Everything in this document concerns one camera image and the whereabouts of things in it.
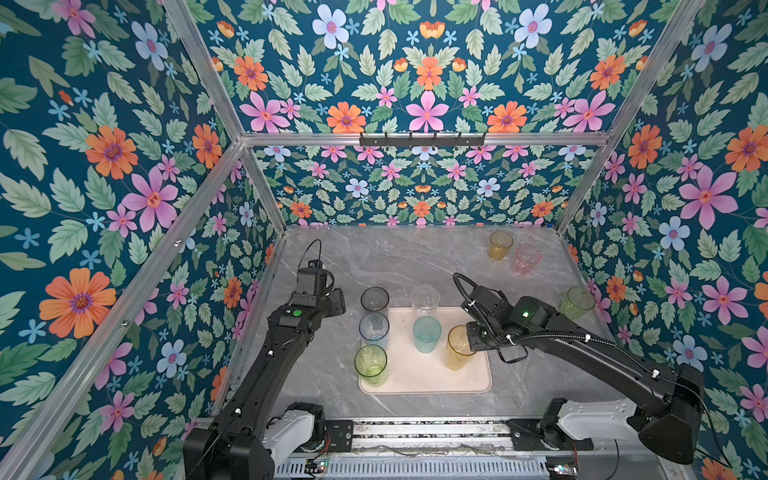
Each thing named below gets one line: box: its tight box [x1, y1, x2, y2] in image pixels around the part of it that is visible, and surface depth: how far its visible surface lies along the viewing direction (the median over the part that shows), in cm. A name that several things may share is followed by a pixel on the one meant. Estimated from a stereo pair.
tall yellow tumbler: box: [446, 324, 476, 371], surface depth 73 cm
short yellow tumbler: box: [488, 230, 514, 262], surface depth 107 cm
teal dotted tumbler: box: [413, 316, 442, 354], surface depth 86 cm
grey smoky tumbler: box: [360, 286, 390, 313], surface depth 86 cm
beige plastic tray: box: [358, 306, 493, 395], surface depth 86 cm
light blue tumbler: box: [359, 312, 390, 347], surface depth 83 cm
